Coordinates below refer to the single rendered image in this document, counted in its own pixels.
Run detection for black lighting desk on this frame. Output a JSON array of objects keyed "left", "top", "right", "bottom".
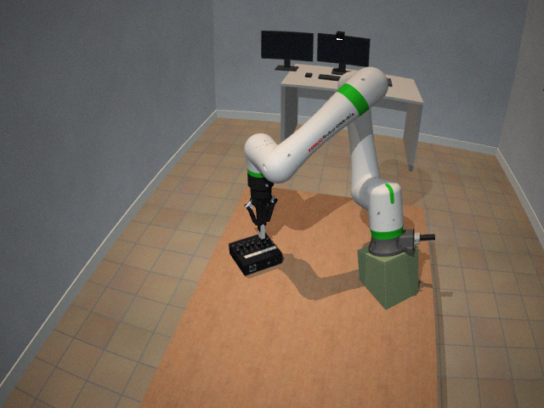
[{"left": 229, "top": 233, "right": 282, "bottom": 275}]

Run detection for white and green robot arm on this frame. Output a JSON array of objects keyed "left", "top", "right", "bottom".
[{"left": 244, "top": 67, "right": 435, "bottom": 257}]

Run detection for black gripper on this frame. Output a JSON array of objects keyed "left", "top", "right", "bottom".
[{"left": 245, "top": 188, "right": 278, "bottom": 240}]

